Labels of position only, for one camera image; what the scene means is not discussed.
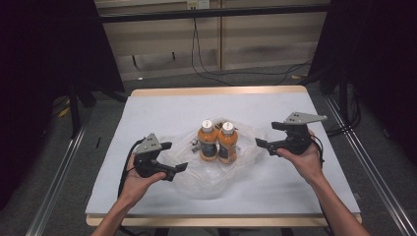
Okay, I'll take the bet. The right hand-held gripper cable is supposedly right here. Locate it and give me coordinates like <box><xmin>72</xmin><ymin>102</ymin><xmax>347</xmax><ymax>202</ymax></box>
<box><xmin>310</xmin><ymin>135</ymin><xmax>327</xmax><ymax>165</ymax></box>

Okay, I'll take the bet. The person's right hand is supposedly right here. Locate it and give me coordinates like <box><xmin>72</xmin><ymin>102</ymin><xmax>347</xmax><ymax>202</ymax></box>
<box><xmin>275</xmin><ymin>129</ymin><xmax>326</xmax><ymax>186</ymax></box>

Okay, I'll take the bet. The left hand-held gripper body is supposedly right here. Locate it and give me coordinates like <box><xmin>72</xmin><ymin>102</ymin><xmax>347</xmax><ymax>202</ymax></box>
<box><xmin>132</xmin><ymin>132</ymin><xmax>171</xmax><ymax>180</ymax></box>

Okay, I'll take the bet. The white wall power outlet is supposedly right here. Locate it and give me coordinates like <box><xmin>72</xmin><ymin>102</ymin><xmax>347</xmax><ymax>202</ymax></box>
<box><xmin>186</xmin><ymin>0</ymin><xmax>210</xmax><ymax>10</ymax></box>

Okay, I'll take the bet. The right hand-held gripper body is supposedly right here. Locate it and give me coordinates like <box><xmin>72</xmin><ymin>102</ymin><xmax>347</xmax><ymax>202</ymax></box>
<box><xmin>267</xmin><ymin>111</ymin><xmax>328</xmax><ymax>156</ymax></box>

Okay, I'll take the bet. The left hand-held gripper cable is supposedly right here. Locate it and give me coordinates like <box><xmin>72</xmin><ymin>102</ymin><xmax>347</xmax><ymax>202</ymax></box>
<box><xmin>117</xmin><ymin>139</ymin><xmax>146</xmax><ymax>199</ymax></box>

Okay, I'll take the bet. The clear plastic bag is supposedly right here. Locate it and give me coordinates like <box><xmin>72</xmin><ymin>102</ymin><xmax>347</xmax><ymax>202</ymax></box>
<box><xmin>160</xmin><ymin>117</ymin><xmax>270</xmax><ymax>201</ymax></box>

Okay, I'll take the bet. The background desk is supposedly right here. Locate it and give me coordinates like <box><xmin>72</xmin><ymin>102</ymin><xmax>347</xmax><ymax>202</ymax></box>
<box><xmin>93</xmin><ymin>0</ymin><xmax>330</xmax><ymax>24</ymax></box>

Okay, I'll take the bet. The hand-held gripper cable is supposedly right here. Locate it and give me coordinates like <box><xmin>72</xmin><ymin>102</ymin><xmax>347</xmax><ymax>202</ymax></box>
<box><xmin>310</xmin><ymin>135</ymin><xmax>327</xmax><ymax>165</ymax></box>
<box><xmin>117</xmin><ymin>139</ymin><xmax>146</xmax><ymax>199</ymax></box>

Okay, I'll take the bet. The black wall cable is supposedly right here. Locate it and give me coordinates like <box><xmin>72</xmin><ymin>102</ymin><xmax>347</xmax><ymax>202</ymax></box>
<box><xmin>190</xmin><ymin>17</ymin><xmax>313</xmax><ymax>87</ymax></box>

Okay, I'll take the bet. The orange drink bottle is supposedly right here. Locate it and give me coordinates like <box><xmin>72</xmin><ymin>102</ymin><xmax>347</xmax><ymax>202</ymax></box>
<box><xmin>217</xmin><ymin>121</ymin><xmax>239</xmax><ymax>165</ymax></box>
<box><xmin>197</xmin><ymin>119</ymin><xmax>219</xmax><ymax>162</ymax></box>

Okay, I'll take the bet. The black floor cable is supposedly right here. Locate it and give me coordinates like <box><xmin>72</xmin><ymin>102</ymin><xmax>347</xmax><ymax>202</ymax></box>
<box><xmin>326</xmin><ymin>84</ymin><xmax>362</xmax><ymax>138</ymax></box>

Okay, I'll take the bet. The person's left hand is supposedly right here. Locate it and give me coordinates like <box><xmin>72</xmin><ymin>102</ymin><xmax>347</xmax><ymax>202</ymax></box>
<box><xmin>117</xmin><ymin>154</ymin><xmax>167</xmax><ymax>208</ymax></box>

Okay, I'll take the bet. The black curtain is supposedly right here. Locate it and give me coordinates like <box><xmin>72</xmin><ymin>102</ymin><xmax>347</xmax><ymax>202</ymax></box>
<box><xmin>308</xmin><ymin>0</ymin><xmax>417</xmax><ymax>158</ymax></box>
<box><xmin>0</xmin><ymin>0</ymin><xmax>126</xmax><ymax>210</ymax></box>

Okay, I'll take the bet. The black metal stand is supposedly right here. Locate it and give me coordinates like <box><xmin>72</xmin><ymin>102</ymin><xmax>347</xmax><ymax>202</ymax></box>
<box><xmin>337</xmin><ymin>65</ymin><xmax>350</xmax><ymax>127</ymax></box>
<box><xmin>68</xmin><ymin>83</ymin><xmax>83</xmax><ymax>140</ymax></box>

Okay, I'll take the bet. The metal floor rail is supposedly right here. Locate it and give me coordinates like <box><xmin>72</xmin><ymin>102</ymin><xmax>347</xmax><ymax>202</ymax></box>
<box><xmin>25</xmin><ymin>107</ymin><xmax>93</xmax><ymax>236</ymax></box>
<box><xmin>324</xmin><ymin>93</ymin><xmax>417</xmax><ymax>236</ymax></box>

